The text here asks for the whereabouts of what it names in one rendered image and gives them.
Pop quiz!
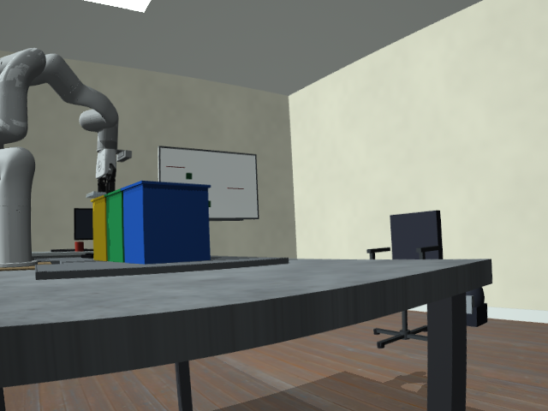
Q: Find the blue bin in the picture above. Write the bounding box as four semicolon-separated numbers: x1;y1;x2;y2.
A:
121;181;211;265

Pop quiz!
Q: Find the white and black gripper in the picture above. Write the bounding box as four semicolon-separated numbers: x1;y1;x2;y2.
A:
96;148;117;194

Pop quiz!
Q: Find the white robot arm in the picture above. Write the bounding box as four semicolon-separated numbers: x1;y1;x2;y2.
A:
0;48;132;268

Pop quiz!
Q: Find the green bin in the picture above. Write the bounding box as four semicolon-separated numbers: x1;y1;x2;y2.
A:
104;189;125;263

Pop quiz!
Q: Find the yellow open-top bin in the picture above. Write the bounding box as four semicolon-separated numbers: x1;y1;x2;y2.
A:
91;195;108;261

